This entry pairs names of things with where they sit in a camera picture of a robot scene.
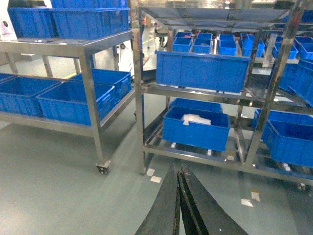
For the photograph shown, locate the blue crate right upper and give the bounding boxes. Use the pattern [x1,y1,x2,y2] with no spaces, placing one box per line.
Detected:
[279,59,313,107]

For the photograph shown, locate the blue cart crate far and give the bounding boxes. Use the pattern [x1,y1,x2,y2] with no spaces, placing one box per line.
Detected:
[0,73,17,83]

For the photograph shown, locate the blue bin lower shelf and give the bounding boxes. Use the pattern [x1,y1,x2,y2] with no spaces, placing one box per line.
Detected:
[162,107,230,152]

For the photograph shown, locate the steel wheeled cart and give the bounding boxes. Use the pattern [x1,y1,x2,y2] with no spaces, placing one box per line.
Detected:
[0,30,134,175]

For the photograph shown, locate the blue bin shelf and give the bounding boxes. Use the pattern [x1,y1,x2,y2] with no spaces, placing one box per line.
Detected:
[156,51,251,93]
[162,107,230,152]

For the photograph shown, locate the blue cart crate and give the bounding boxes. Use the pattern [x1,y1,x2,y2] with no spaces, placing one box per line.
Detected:
[36,82,115,125]
[49,8,130,40]
[69,68,133,103]
[0,73,17,83]
[0,77,60,117]

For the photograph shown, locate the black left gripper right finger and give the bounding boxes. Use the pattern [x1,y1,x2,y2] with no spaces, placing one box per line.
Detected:
[178,165,247,235]

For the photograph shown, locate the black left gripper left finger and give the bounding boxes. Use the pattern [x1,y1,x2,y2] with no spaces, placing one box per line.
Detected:
[136,164,180,235]

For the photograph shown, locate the blue cart crate rear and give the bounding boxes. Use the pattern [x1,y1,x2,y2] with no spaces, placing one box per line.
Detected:
[69,68,133,103]

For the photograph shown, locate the blue crate right lower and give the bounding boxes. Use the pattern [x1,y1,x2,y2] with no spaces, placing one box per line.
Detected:
[264,120,313,168]

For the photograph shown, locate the white plastic bag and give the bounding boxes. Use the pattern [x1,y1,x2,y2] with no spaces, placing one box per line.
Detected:
[181,114,211,125]

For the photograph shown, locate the blue top cart crate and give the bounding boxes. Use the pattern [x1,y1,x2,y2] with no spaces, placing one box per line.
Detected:
[49,8,130,40]

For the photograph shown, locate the blue bin middle shelf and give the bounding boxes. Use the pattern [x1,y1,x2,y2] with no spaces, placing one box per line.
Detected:
[156,51,251,93]

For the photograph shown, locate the steel flow rack shelf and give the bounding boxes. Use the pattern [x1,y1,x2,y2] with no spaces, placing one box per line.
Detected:
[131,0,313,185]

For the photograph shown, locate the blue cart crate middle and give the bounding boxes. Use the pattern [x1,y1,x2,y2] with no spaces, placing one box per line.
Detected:
[0,77,60,117]

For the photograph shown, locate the blue cart crate near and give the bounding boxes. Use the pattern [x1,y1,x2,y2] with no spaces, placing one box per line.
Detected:
[36,82,115,125]

